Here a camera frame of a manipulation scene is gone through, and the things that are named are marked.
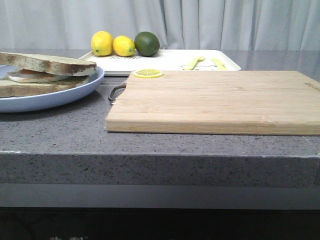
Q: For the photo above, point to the bread slice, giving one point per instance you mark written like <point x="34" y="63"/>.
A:
<point x="9" y="88"/>
<point x="51" y="64"/>

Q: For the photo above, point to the light blue plate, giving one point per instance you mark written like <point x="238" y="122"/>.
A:
<point x="50" y="100"/>

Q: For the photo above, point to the fried egg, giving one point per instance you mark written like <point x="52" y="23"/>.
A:
<point x="31" y="76"/>

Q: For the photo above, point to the white rectangular tray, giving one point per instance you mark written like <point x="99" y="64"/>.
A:
<point x="164" y="60"/>

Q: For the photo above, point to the lemon slice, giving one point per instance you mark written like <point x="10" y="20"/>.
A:
<point x="148" y="73"/>

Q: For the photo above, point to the yellow plastic spoon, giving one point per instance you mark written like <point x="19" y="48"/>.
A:
<point x="191" y="64"/>

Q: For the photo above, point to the wooden cutting board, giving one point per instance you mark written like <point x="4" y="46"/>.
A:
<point x="246" y="102"/>

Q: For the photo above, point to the green lime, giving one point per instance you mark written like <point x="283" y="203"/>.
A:
<point x="147" y="44"/>

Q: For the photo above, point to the right yellow lemon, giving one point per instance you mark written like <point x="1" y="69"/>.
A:
<point x="123" y="46"/>

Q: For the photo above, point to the yellow lemon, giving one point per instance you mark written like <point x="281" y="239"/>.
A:
<point x="123" y="46"/>
<point x="102" y="43"/>

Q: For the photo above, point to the left yellow lemon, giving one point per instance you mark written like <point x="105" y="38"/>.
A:
<point x="102" y="43"/>

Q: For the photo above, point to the white curtain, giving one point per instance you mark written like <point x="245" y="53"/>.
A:
<point x="292" y="25"/>

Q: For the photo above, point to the metal cutting board handle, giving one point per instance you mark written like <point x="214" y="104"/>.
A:
<point x="113" y="96"/>

